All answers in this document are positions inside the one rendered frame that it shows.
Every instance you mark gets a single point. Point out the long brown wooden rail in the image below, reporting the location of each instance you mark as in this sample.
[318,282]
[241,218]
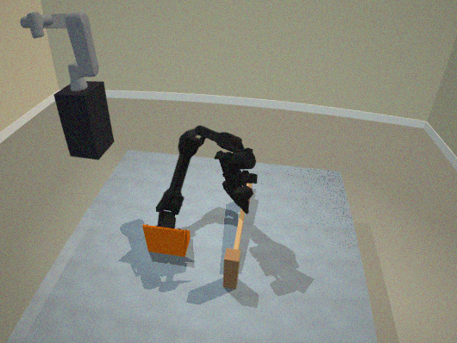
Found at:
[239,230]

